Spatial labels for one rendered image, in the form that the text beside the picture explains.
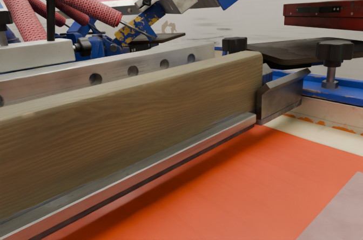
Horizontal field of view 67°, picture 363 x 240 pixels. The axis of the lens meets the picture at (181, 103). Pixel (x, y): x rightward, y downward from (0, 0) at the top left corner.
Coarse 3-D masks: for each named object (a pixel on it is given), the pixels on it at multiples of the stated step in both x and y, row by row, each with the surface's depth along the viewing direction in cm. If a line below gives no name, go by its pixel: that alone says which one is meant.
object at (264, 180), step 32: (256, 128) 37; (192, 160) 30; (224, 160) 30; (256, 160) 29; (288, 160) 29; (320, 160) 28; (352, 160) 28; (160, 192) 25; (192, 192) 25; (224, 192) 24; (256, 192) 24; (288, 192) 24; (320, 192) 24; (352, 192) 23; (192, 224) 21; (224, 224) 21; (256, 224) 21; (288, 224) 20; (320, 224) 20; (352, 224) 20
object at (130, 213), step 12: (132, 192) 25; (108, 204) 24; (120, 204) 24; (132, 204) 24; (144, 204) 24; (96, 216) 23; (108, 216) 23; (120, 216) 22; (132, 216) 22; (144, 216) 22; (156, 216) 22; (72, 228) 22; (84, 228) 21; (96, 228) 21; (108, 228) 21; (120, 228) 21; (132, 228) 21; (144, 228) 21; (156, 228) 21; (168, 228) 21
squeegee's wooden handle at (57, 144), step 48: (48, 96) 19; (96, 96) 19; (144, 96) 22; (192, 96) 25; (240, 96) 30; (0, 144) 16; (48, 144) 18; (96, 144) 20; (144, 144) 23; (0, 192) 16; (48, 192) 18
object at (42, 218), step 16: (224, 128) 28; (240, 128) 29; (176, 144) 25; (192, 144) 25; (208, 144) 26; (144, 160) 23; (160, 160) 23; (176, 160) 24; (112, 176) 21; (128, 176) 21; (144, 176) 22; (80, 192) 19; (96, 192) 19; (112, 192) 20; (48, 208) 18; (64, 208) 18; (80, 208) 19; (16, 224) 17; (32, 224) 17; (48, 224) 17
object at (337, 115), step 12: (300, 108) 38; (312, 108) 37; (324, 108) 36; (336, 108) 34; (348, 108) 33; (360, 108) 32; (312, 120) 37; (324, 120) 36; (336, 120) 35; (348, 120) 34; (360, 120) 33; (360, 132) 33
